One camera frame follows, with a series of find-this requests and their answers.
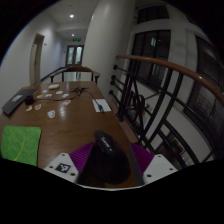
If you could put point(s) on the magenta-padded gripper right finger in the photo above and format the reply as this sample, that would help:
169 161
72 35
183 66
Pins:
160 168

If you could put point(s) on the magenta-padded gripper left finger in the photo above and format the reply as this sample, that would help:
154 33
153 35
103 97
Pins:
61 166

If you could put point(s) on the black computer mouse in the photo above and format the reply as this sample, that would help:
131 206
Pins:
106 160

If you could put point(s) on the green grass-print mouse pad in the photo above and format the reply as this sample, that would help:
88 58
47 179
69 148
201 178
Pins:
20 143

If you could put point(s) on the small white card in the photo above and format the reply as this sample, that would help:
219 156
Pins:
51 114

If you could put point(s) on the small beige card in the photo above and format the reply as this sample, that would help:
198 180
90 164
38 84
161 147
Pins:
37 107
29 108

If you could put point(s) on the white paper sheet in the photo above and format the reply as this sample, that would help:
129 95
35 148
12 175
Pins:
101 105

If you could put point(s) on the small black box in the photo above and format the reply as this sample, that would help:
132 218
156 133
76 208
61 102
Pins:
29 100

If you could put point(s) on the black closed laptop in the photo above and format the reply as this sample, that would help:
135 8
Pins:
16 100

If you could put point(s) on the small white flat box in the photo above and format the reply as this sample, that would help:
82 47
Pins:
53 86

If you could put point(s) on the wooden armchair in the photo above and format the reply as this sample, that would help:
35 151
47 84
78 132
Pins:
76 68

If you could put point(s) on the black railing with wooden handrail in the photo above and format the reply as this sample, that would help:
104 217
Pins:
180 68

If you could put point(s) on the white side door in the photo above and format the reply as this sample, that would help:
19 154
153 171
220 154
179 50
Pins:
37 60

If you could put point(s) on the glass double door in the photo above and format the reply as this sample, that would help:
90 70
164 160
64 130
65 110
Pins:
74 55

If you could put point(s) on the green exit sign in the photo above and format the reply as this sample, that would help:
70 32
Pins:
76 39

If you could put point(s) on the round ceiling light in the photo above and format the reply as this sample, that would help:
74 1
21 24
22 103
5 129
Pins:
72 33
71 15

